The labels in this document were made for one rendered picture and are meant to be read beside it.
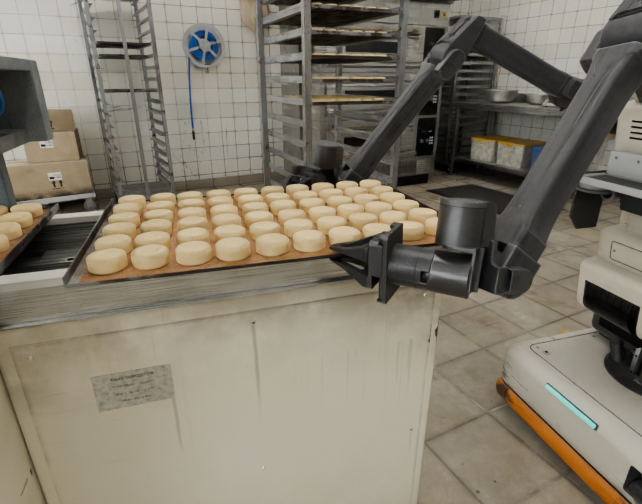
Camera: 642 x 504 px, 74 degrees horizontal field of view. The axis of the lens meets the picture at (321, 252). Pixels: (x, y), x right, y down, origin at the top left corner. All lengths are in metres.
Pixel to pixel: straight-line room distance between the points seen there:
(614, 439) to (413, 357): 0.75
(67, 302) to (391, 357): 0.53
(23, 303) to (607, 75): 0.83
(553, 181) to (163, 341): 0.59
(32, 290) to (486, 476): 1.34
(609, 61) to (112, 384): 0.83
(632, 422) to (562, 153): 0.99
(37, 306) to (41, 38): 4.24
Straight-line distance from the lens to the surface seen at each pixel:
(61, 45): 4.82
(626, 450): 1.45
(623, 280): 1.34
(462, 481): 1.54
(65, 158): 4.46
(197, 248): 0.62
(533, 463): 1.67
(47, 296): 0.68
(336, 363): 0.77
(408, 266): 0.57
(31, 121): 1.10
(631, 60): 0.73
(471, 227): 0.55
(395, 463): 1.01
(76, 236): 0.95
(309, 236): 0.64
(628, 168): 1.32
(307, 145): 1.86
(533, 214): 0.62
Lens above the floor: 1.14
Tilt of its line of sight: 22 degrees down
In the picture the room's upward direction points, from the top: straight up
